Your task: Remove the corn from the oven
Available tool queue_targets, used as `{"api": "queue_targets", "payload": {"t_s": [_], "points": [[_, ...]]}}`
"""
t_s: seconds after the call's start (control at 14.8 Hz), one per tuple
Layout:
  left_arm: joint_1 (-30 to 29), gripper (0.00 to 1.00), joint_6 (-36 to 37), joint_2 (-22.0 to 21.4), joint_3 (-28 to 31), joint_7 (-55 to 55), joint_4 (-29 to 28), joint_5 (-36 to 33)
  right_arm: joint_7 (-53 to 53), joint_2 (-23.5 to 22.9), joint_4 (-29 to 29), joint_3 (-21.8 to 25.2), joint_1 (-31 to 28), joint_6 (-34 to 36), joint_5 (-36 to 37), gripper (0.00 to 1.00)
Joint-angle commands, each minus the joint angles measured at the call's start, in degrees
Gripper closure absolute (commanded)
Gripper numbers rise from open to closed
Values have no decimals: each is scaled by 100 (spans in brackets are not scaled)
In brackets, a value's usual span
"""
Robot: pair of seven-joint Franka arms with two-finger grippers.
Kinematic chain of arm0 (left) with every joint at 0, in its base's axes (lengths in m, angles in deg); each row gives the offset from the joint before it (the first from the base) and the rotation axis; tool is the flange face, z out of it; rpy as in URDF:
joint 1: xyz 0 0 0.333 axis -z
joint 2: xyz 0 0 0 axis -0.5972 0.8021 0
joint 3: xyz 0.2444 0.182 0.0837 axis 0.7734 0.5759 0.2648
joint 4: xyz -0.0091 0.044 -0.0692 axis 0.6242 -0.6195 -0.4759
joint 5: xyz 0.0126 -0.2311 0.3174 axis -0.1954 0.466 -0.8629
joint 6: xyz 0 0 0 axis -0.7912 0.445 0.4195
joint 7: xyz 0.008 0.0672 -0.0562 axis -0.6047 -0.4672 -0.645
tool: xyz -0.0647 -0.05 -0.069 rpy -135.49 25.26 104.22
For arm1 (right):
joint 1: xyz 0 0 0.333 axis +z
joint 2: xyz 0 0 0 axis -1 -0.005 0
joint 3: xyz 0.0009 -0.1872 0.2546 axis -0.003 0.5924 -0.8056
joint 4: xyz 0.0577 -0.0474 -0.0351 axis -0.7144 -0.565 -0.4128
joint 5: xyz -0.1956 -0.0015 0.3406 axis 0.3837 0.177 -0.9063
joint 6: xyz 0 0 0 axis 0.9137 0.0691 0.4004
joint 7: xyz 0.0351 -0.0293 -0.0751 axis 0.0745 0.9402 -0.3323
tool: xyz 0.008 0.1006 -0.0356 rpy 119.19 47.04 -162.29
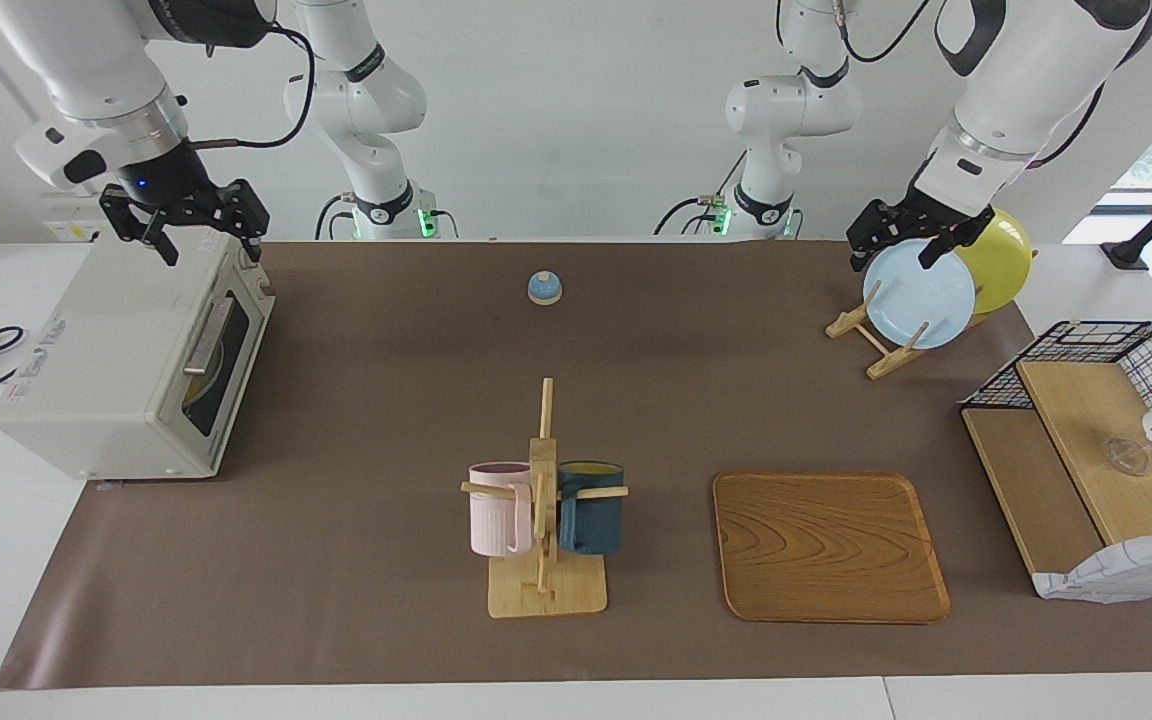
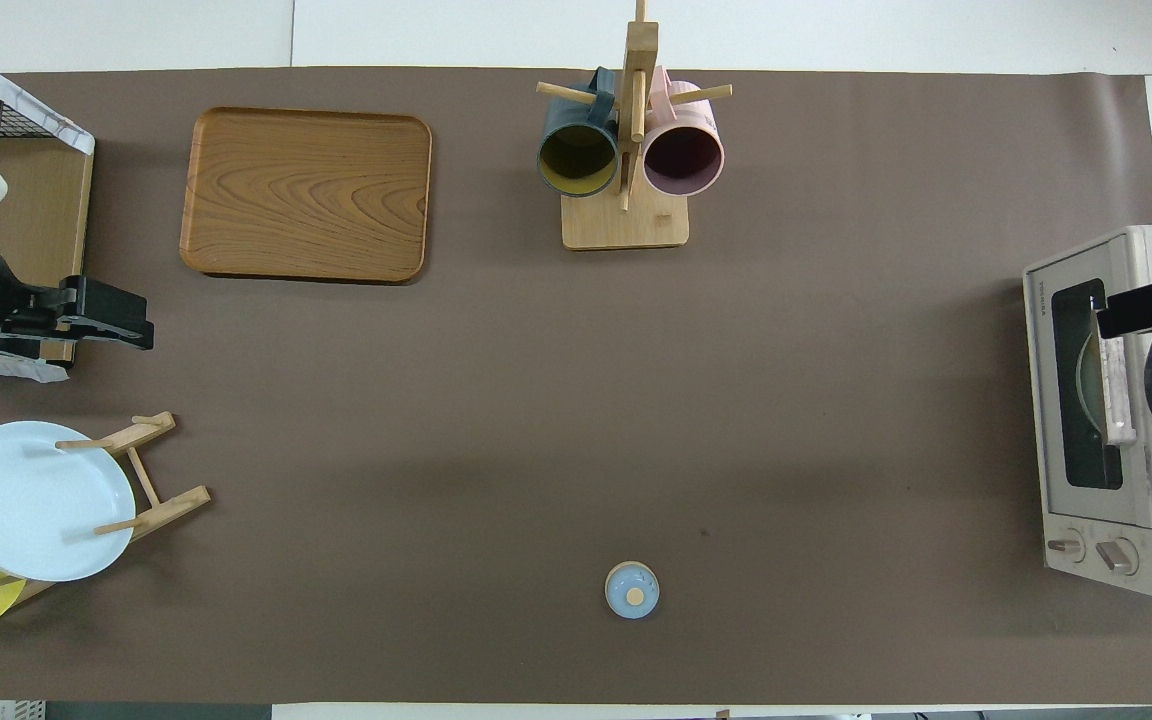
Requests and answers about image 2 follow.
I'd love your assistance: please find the light blue plate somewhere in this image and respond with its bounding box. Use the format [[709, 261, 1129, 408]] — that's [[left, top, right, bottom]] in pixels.
[[0, 421, 137, 583]]

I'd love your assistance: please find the wire and wood shelf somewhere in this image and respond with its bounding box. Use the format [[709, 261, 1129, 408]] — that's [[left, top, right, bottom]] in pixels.
[[0, 60, 95, 366]]

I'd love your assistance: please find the dark blue mug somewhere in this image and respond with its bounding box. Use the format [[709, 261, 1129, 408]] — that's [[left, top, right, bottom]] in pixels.
[[536, 68, 622, 199]]

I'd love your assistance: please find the wooden serving tray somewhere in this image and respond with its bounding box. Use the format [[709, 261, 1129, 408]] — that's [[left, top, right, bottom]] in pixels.
[[179, 107, 434, 285]]

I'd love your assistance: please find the small blue round bell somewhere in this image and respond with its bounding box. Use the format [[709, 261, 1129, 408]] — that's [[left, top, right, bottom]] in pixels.
[[604, 561, 660, 620]]

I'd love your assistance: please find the wooden mug tree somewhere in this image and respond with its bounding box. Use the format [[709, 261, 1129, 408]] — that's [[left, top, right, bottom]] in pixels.
[[536, 0, 734, 251]]

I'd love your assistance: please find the pink mug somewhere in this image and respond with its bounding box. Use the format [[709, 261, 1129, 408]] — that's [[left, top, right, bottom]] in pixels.
[[642, 66, 726, 198]]

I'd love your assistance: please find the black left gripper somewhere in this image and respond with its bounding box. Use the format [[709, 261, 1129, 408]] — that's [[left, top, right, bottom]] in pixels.
[[0, 275, 155, 356]]

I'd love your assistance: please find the brown table mat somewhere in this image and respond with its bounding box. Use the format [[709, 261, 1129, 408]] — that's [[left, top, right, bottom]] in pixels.
[[0, 68, 1152, 704]]

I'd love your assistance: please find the wooden plate rack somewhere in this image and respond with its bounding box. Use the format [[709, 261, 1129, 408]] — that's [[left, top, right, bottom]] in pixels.
[[0, 411, 212, 606]]

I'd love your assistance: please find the pale green plate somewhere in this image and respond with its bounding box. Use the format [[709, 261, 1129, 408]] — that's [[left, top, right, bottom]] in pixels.
[[1076, 330, 1107, 441]]

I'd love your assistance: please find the white cloth strip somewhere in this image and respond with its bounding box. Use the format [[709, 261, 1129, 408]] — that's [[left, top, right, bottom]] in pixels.
[[0, 340, 69, 383]]

